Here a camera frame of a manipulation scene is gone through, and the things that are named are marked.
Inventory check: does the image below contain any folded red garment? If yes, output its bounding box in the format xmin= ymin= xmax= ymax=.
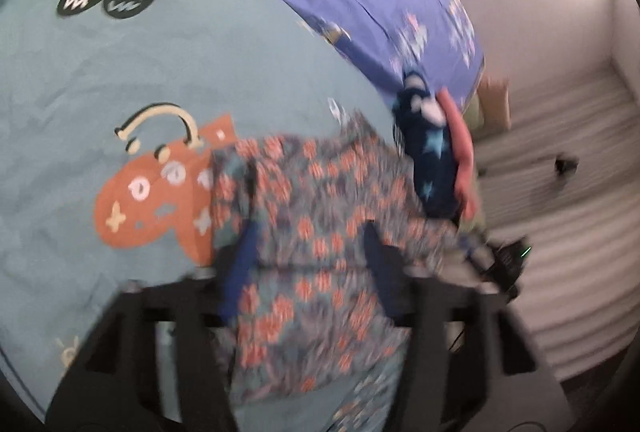
xmin=436 ymin=88 xmax=477 ymax=221

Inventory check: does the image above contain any floral teal orange garment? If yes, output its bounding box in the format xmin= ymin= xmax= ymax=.
xmin=209 ymin=108 xmax=482 ymax=408

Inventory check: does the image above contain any navy star-pattern garment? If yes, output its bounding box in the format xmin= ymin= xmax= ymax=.
xmin=392 ymin=71 xmax=461 ymax=221

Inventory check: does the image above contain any teal patterned bedspread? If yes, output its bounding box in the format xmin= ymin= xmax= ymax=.
xmin=1 ymin=0 xmax=409 ymax=431

